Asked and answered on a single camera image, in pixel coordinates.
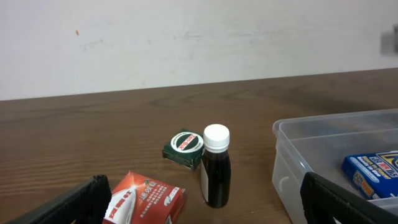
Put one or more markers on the clear plastic container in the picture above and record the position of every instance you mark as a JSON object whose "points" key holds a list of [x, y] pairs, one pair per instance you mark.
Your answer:
{"points": [[319, 144]]}

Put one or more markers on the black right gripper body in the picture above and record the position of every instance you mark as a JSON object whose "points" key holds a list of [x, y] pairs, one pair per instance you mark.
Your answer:
{"points": [[388, 42]]}

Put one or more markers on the dark bottle white cap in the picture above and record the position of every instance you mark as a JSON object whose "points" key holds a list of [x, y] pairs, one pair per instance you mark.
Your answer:
{"points": [[215, 166]]}

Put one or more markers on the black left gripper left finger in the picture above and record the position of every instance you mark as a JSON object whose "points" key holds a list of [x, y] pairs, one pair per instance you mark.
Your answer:
{"points": [[85, 203]]}

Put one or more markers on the green round-label balm box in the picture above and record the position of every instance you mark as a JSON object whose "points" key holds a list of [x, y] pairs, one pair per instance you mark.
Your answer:
{"points": [[184, 148]]}

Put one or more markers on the red medicine box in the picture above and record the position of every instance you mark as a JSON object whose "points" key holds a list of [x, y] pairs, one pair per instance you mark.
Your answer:
{"points": [[141, 200]]}

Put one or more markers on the blue fever patch box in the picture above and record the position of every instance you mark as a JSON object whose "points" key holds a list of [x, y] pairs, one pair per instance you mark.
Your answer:
{"points": [[373, 174]]}

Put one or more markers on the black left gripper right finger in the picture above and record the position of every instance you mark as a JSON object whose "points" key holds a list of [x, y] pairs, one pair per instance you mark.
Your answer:
{"points": [[327, 203]]}

